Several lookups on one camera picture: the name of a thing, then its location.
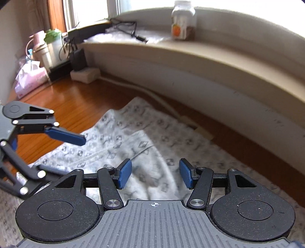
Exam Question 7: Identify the plastic jar with orange label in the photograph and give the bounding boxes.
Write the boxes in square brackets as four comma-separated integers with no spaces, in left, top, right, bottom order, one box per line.
[171,0,197,41]

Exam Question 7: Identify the white power strip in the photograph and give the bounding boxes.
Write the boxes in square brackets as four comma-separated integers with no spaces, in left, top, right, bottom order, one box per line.
[70,67,101,84]

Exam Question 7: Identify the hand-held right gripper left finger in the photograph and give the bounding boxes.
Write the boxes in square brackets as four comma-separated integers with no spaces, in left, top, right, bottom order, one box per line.
[56,159,132,211]

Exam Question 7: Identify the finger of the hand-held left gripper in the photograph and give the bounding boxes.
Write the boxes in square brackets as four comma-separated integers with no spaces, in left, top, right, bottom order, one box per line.
[12,104,87,147]
[0,140,72,200]

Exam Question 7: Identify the pink tumbler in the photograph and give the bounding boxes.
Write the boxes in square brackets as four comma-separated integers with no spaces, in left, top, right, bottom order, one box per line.
[26,30,52,69]

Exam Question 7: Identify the bottle with green lid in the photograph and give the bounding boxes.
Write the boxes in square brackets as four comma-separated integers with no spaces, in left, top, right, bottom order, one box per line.
[43,28,63,69]

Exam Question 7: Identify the black power adapter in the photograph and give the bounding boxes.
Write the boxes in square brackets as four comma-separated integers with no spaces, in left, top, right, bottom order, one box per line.
[70,48,86,72]

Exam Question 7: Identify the white power cord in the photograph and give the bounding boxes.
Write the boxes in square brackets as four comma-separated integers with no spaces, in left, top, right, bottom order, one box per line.
[98,75,199,131]

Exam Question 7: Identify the brown wooden window frame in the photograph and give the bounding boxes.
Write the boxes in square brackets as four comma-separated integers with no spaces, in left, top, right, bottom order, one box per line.
[47,0,67,33]

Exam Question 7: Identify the black cable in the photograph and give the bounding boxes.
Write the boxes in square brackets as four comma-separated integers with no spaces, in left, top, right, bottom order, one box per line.
[109,17,148,44]

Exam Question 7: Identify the black flat device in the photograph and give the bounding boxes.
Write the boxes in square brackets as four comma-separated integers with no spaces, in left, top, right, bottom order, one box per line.
[67,20,113,43]

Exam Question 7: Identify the white patterned pajama shirt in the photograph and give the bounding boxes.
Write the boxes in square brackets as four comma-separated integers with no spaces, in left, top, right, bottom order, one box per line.
[0,97,305,248]

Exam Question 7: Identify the pink tissue pack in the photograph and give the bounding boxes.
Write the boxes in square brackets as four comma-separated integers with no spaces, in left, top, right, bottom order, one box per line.
[14,60,50,99]

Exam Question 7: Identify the beige window sill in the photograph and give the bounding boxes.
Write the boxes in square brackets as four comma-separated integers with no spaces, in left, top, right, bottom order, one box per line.
[82,7,305,116]

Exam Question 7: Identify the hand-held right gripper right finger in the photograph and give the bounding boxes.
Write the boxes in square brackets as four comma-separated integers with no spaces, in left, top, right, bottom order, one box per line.
[179,158,257,211]

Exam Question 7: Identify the window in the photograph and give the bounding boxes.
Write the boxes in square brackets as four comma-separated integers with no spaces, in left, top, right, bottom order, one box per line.
[63,0,177,25]

